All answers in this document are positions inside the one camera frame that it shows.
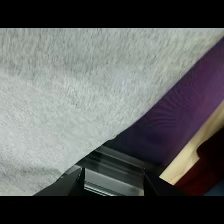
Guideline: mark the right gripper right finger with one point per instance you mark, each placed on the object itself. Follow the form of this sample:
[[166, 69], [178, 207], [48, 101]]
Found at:
[[156, 187]]

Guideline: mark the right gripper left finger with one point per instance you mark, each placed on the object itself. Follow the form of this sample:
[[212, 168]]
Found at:
[[68, 186]]

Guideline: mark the grey garment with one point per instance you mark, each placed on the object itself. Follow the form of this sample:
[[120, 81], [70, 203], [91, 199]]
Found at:
[[73, 100]]

